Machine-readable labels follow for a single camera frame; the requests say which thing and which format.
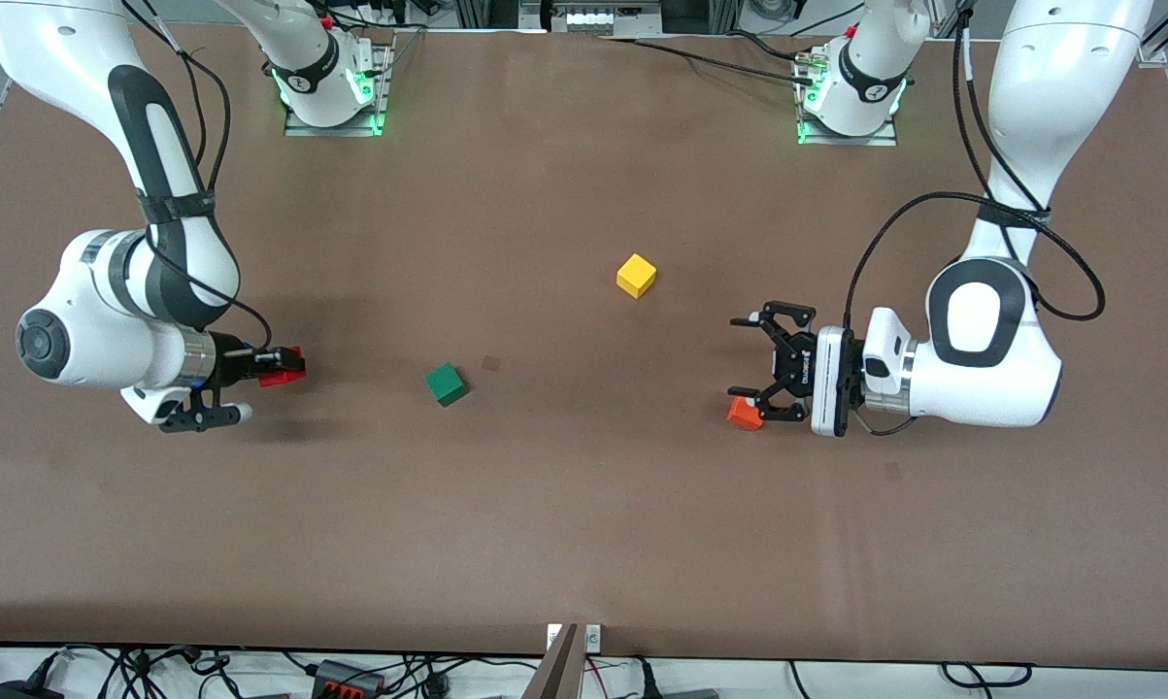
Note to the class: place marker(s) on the grey slanted post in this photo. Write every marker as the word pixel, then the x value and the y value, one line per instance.
pixel 559 675

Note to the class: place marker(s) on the metal table corner bracket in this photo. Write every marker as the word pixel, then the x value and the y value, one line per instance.
pixel 1156 53

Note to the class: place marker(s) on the red cube block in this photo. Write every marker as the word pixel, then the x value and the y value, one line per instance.
pixel 273 379

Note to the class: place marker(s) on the grey electronics box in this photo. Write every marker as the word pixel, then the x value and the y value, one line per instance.
pixel 603 19

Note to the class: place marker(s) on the black orange power strip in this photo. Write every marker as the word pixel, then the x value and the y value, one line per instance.
pixel 346 680

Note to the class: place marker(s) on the green cube block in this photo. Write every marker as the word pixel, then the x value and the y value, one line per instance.
pixel 445 384

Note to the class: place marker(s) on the yellow cube block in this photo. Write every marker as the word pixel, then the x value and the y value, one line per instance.
pixel 636 276

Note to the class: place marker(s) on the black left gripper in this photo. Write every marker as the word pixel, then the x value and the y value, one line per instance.
pixel 799 369

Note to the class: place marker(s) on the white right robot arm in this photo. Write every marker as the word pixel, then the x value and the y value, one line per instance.
pixel 108 340

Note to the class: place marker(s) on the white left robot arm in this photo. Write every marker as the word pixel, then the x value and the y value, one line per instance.
pixel 982 388

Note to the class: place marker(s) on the orange cube block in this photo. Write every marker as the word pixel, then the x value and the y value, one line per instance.
pixel 742 416

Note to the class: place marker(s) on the black floor adapter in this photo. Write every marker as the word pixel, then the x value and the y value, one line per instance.
pixel 20 691

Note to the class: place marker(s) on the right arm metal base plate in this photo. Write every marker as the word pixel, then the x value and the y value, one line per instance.
pixel 331 131

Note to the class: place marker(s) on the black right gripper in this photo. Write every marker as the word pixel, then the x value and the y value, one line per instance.
pixel 226 357

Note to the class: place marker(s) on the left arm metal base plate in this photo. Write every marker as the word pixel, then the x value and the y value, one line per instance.
pixel 836 141

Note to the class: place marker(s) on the brown table cover sheet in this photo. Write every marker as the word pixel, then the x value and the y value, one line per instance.
pixel 584 544

